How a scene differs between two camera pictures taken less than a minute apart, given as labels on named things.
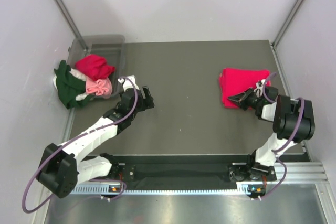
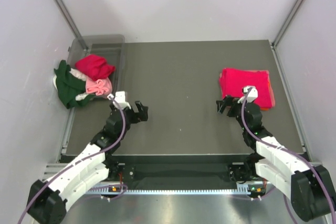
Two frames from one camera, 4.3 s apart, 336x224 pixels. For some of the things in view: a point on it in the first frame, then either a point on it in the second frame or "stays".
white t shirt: (76, 74) stays
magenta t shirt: (235, 81) stays
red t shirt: (95, 66) stays
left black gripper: (146, 103) to (143, 109)
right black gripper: (242, 96) to (229, 101)
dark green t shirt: (70, 86) stays
